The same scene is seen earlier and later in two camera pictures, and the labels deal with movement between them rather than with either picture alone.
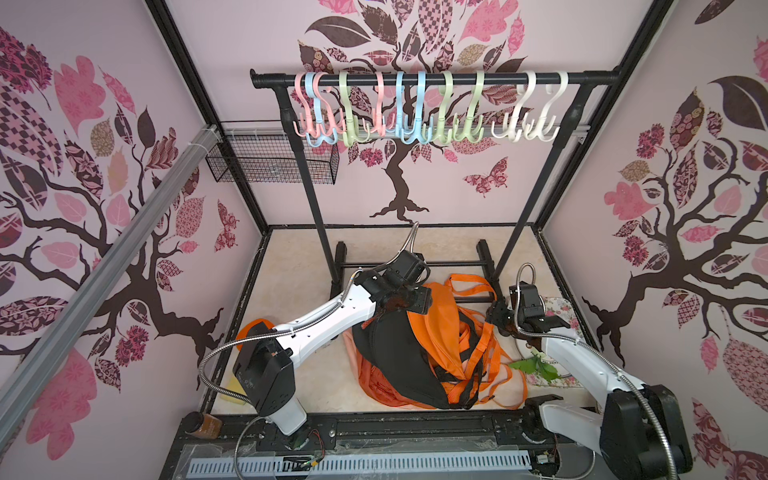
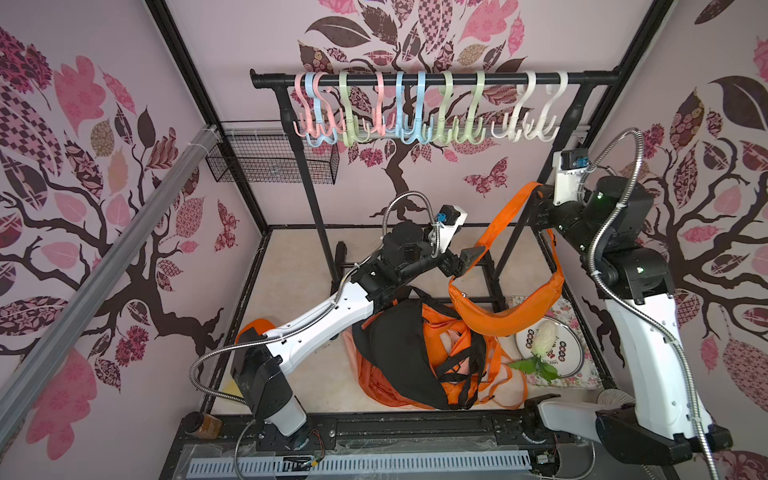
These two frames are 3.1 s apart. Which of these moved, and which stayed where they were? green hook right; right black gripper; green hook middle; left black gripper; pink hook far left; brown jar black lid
Moved: left black gripper; right black gripper
Stayed: pink hook far left; green hook middle; green hook right; brown jar black lid
